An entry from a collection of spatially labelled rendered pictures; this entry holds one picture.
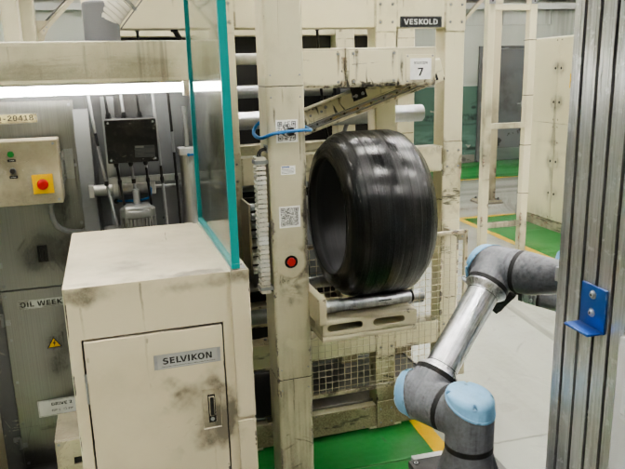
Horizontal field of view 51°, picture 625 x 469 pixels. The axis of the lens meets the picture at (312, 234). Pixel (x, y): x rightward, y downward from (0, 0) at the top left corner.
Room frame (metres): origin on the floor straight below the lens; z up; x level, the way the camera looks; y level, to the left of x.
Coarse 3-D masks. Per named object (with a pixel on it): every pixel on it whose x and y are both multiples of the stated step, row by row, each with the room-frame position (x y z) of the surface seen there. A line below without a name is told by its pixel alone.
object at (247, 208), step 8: (248, 200) 2.70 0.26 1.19; (248, 208) 2.56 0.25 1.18; (248, 216) 2.56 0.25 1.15; (248, 224) 2.56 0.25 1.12; (256, 224) 2.58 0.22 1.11; (248, 232) 2.56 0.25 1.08; (248, 240) 2.57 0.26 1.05; (256, 240) 2.58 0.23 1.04; (248, 248) 2.58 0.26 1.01; (256, 248) 2.58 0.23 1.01; (248, 256) 2.59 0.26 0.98; (256, 256) 2.71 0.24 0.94; (248, 264) 2.59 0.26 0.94; (256, 264) 2.70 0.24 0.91; (256, 272) 2.57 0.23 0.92
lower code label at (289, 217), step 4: (280, 208) 2.19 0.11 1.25; (284, 208) 2.19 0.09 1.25; (288, 208) 2.20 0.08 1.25; (292, 208) 2.20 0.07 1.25; (296, 208) 2.21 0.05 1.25; (280, 212) 2.19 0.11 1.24; (284, 212) 2.19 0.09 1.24; (288, 212) 2.20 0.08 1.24; (292, 212) 2.20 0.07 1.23; (296, 212) 2.21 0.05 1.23; (280, 216) 2.19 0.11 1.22; (284, 216) 2.19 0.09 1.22; (288, 216) 2.20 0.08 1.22; (292, 216) 2.20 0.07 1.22; (296, 216) 2.21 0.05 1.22; (280, 220) 2.19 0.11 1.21; (284, 220) 2.19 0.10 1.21; (288, 220) 2.20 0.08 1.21; (292, 220) 2.20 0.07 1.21; (296, 220) 2.21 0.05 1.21; (280, 224) 2.19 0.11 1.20; (284, 224) 2.19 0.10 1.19; (288, 224) 2.20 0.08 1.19; (292, 224) 2.20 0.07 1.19; (296, 224) 2.21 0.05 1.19; (280, 228) 2.19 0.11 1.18
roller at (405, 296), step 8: (360, 296) 2.22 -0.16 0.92; (368, 296) 2.22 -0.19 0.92; (376, 296) 2.22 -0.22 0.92; (384, 296) 2.23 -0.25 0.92; (392, 296) 2.23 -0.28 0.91; (400, 296) 2.24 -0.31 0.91; (408, 296) 2.25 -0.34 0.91; (328, 304) 2.16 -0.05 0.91; (336, 304) 2.17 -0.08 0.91; (344, 304) 2.18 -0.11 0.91; (352, 304) 2.18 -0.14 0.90; (360, 304) 2.19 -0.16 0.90; (368, 304) 2.20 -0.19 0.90; (376, 304) 2.21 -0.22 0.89; (384, 304) 2.23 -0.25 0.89; (328, 312) 2.16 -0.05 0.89
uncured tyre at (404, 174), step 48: (336, 144) 2.28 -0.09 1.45; (384, 144) 2.24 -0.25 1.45; (336, 192) 2.63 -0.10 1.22; (384, 192) 2.10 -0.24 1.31; (432, 192) 2.17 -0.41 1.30; (336, 240) 2.59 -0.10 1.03; (384, 240) 2.07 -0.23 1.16; (432, 240) 2.15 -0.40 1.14; (336, 288) 2.31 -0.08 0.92; (384, 288) 2.19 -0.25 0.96
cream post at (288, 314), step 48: (288, 0) 2.21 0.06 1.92; (288, 48) 2.21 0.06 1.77; (288, 96) 2.20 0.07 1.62; (288, 144) 2.20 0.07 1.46; (288, 192) 2.20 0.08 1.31; (288, 240) 2.20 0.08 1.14; (288, 288) 2.20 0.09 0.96; (288, 336) 2.20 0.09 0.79; (288, 384) 2.19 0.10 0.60; (288, 432) 2.19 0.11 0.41
